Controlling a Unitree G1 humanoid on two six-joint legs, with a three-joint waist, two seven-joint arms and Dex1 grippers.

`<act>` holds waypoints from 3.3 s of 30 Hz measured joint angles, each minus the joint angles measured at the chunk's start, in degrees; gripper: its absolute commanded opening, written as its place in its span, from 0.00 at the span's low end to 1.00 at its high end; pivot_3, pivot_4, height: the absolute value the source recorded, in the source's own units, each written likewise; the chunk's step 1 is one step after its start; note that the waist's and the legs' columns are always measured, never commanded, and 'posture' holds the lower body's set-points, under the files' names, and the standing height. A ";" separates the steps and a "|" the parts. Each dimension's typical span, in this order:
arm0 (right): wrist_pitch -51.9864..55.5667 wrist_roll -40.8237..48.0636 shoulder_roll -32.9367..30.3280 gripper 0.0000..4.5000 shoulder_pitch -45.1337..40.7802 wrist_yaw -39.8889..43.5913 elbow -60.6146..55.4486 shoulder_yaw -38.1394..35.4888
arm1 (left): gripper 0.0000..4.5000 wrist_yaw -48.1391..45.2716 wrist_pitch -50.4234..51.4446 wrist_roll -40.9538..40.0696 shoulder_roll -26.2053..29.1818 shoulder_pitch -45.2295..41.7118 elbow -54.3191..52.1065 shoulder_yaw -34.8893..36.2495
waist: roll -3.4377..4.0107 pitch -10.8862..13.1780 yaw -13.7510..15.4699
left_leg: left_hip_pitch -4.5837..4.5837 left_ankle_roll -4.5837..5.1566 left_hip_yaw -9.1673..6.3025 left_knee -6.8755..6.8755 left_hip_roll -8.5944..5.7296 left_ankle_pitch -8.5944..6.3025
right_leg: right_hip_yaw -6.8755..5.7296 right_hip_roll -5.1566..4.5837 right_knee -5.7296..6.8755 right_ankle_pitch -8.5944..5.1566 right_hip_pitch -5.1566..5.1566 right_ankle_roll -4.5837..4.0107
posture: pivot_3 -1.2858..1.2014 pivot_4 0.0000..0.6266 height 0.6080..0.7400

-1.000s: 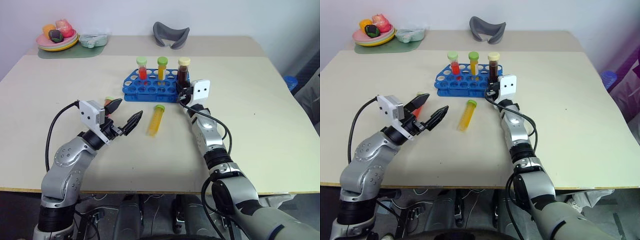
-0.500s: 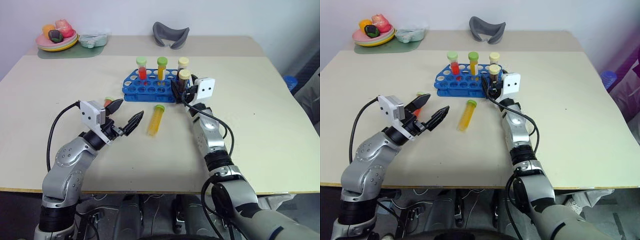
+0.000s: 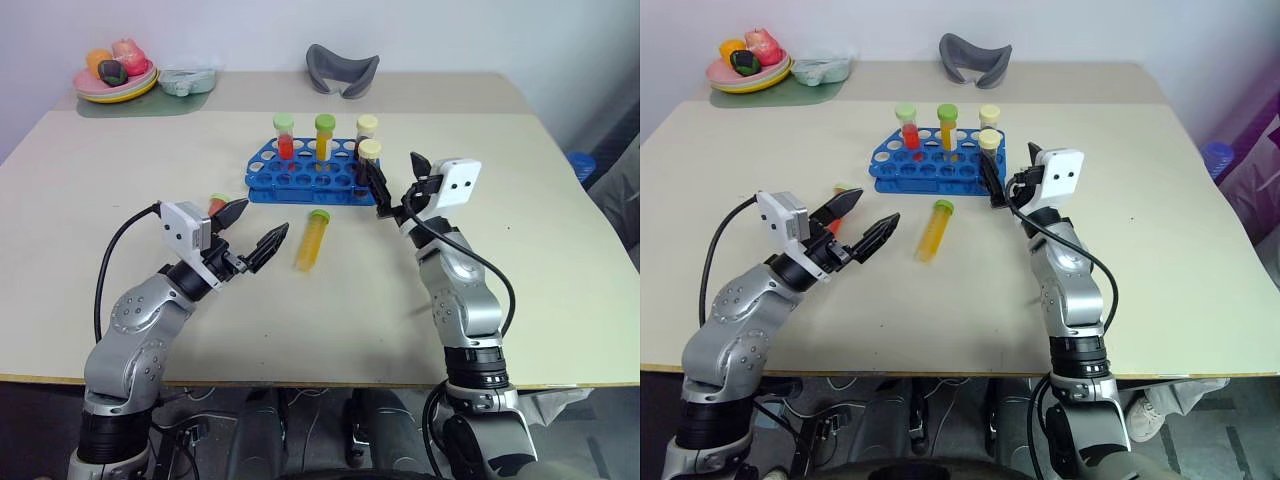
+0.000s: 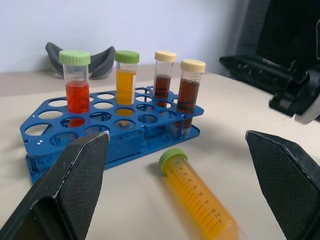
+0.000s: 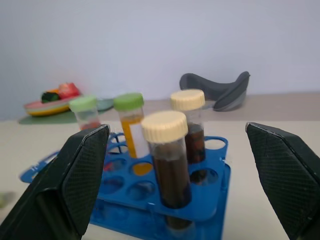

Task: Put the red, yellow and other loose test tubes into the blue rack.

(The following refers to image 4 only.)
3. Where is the red liquid tube green cap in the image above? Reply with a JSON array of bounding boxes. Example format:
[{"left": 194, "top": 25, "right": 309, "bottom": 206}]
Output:
[{"left": 58, "top": 49, "right": 92, "bottom": 128}]

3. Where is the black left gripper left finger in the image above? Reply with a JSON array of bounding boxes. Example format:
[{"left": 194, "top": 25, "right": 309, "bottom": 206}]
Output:
[{"left": 0, "top": 131, "right": 111, "bottom": 240}]

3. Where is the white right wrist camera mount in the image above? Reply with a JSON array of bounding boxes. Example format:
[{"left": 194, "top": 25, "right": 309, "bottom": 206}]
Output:
[{"left": 294, "top": 91, "right": 320, "bottom": 125}]

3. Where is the yellow liquid tube green cap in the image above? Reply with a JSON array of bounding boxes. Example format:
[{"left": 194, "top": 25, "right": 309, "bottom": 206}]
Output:
[
  {"left": 158, "top": 147, "right": 241, "bottom": 240},
  {"left": 114, "top": 50, "right": 140, "bottom": 130}
]

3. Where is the grey curved padded object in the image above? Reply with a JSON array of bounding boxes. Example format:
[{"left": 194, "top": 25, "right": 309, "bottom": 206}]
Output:
[{"left": 45, "top": 41, "right": 117, "bottom": 81}]

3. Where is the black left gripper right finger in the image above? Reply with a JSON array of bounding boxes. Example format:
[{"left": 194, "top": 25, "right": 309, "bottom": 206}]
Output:
[{"left": 245, "top": 129, "right": 320, "bottom": 240}]

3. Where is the blue test tube rack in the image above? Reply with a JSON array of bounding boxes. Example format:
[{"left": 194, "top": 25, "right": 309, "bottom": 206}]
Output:
[{"left": 19, "top": 85, "right": 205, "bottom": 185}]

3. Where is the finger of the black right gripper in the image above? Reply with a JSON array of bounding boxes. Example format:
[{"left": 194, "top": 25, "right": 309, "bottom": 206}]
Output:
[
  {"left": 268, "top": 83, "right": 311, "bottom": 117},
  {"left": 219, "top": 55, "right": 305, "bottom": 91}
]

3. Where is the brown liquid tube cream cap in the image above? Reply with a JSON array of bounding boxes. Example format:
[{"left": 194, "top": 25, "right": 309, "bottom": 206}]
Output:
[
  {"left": 152, "top": 50, "right": 178, "bottom": 109},
  {"left": 174, "top": 58, "right": 207, "bottom": 138}
]

